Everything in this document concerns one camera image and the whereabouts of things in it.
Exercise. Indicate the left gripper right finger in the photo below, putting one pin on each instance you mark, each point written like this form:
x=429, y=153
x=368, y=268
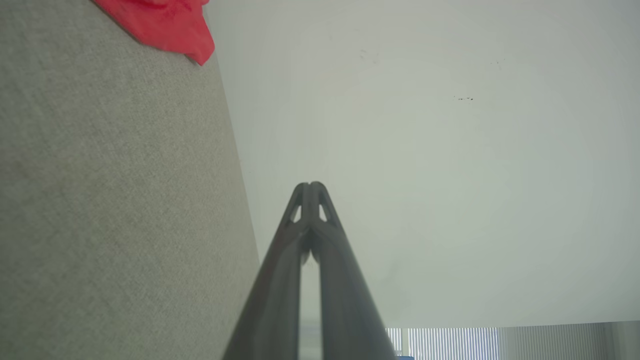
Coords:
x=350, y=310

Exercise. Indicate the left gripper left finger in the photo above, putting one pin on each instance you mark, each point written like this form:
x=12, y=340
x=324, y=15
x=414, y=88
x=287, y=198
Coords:
x=272, y=300

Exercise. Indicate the red basketball jersey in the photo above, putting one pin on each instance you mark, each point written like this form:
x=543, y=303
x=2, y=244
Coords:
x=165, y=25

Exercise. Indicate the white vertical window blinds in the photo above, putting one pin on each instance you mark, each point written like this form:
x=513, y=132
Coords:
x=450, y=345

